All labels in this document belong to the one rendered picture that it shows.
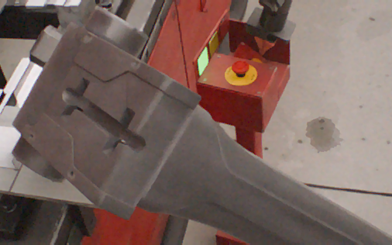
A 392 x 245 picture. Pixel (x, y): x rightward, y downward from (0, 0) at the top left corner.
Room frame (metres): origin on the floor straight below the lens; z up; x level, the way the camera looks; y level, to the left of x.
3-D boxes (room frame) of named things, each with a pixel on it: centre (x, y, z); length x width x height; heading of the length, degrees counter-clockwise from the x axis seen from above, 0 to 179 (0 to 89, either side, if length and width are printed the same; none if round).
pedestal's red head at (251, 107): (1.08, -0.13, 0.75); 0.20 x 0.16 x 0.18; 150
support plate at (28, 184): (0.69, 0.24, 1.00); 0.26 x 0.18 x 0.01; 71
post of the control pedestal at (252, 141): (1.08, -0.13, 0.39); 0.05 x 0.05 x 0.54; 60
